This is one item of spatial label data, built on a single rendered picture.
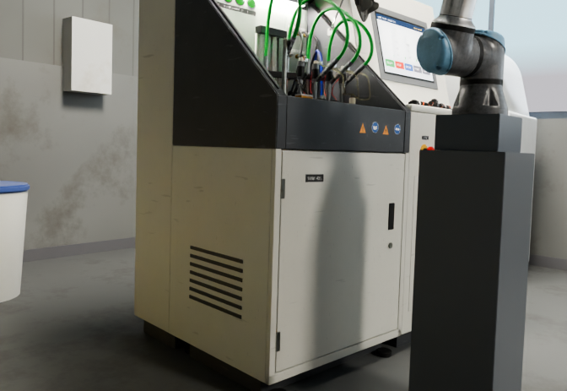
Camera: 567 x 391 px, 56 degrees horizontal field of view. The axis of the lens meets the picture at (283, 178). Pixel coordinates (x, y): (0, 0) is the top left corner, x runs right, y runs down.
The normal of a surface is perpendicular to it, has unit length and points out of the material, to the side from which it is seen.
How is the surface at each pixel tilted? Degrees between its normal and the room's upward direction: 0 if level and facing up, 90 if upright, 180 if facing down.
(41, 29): 90
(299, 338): 90
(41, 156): 90
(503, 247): 90
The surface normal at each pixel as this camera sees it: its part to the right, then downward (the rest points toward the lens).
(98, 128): 0.74, 0.06
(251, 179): -0.73, 0.01
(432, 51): -0.90, 0.12
